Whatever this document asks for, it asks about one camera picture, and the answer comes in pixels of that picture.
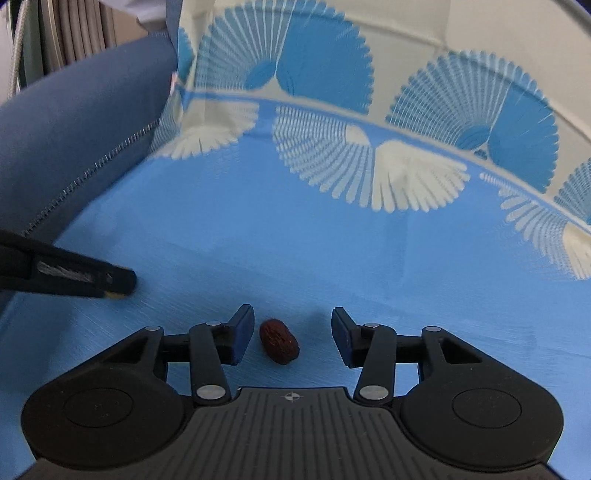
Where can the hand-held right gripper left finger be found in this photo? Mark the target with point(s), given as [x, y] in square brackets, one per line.
[242, 334]

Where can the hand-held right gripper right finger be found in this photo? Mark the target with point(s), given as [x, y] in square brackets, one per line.
[342, 337]

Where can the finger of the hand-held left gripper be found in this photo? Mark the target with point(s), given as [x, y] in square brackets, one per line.
[69, 265]
[46, 287]

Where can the dark red date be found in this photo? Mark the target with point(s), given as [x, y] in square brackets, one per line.
[279, 341]

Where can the blue fan printed cloth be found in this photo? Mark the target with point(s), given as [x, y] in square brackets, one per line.
[323, 258]

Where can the dark blue cushion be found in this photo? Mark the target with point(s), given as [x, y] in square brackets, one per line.
[69, 138]

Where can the pink fabric tag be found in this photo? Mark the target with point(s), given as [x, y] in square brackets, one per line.
[174, 82]

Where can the grey curtain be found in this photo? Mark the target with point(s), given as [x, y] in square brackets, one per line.
[60, 32]

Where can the white cloth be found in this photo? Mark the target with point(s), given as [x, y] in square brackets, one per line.
[134, 11]

